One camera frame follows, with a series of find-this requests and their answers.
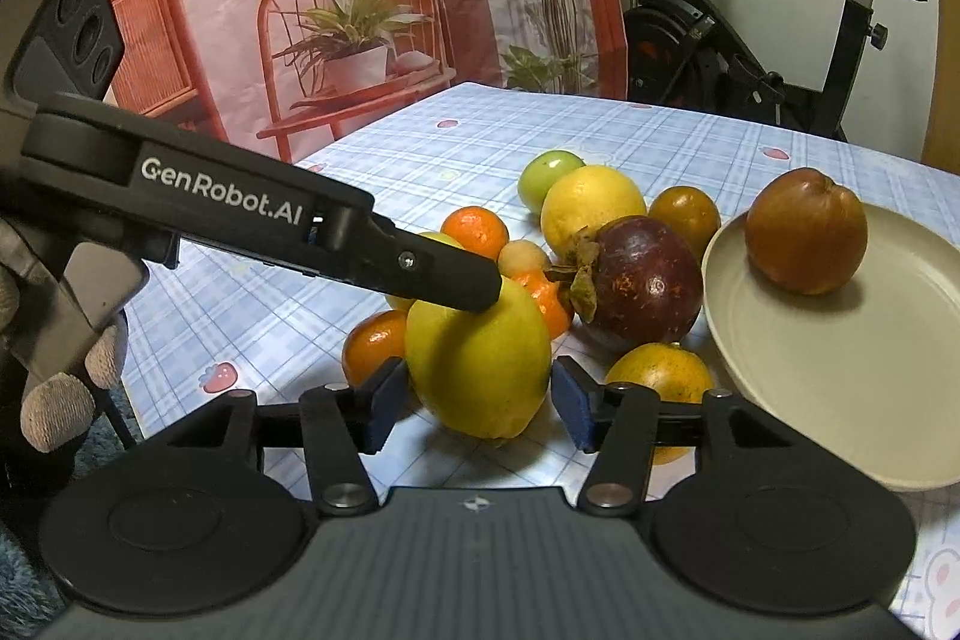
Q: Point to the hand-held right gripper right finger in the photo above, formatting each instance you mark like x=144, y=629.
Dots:
x=574, y=407

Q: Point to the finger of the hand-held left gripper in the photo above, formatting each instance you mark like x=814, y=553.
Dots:
x=450, y=280

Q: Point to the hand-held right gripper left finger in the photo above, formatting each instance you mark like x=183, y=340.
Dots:
x=386, y=404

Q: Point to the green apple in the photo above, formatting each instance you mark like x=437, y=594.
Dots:
x=551, y=177
x=435, y=241

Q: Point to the orange tangerine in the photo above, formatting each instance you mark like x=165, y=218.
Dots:
x=551, y=306
x=373, y=347
x=474, y=231

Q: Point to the dark purple mangosteen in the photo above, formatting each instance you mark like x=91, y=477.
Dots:
x=637, y=287

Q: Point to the round yellow lemon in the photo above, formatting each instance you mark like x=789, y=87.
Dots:
x=592, y=212

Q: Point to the brown passion fruit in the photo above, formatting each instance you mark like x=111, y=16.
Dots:
x=684, y=221

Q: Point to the beige plate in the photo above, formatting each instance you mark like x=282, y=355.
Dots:
x=825, y=370

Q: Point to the person's left hand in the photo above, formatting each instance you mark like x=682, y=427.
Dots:
x=56, y=411

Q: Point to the small tan longan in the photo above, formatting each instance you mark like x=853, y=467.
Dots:
x=519, y=257

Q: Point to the yellowish orange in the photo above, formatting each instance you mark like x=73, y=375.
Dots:
x=660, y=374

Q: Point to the reddish brown apple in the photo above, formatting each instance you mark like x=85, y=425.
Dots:
x=806, y=231

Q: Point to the black exercise bike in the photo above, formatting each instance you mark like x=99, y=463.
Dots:
x=675, y=48

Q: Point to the blue fluffy rug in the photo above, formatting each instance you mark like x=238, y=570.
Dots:
x=19, y=572

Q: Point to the wooden door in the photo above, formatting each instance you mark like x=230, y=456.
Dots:
x=943, y=100

